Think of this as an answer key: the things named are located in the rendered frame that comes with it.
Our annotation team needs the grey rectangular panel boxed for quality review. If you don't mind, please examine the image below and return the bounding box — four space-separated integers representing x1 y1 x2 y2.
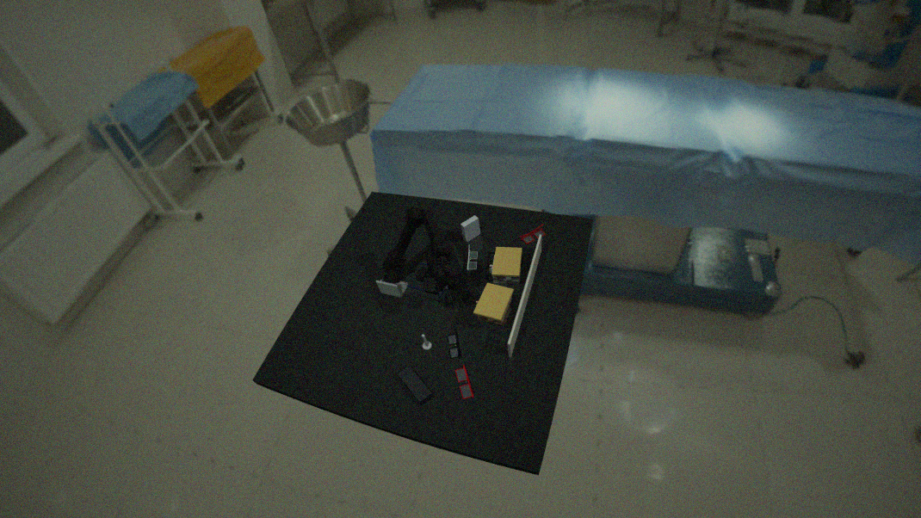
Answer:
507 234 541 358

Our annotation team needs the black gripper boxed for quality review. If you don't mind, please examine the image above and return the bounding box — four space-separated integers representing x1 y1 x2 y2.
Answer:
416 268 462 292

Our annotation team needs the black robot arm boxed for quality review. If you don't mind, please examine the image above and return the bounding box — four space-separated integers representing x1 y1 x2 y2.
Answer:
382 207 452 294

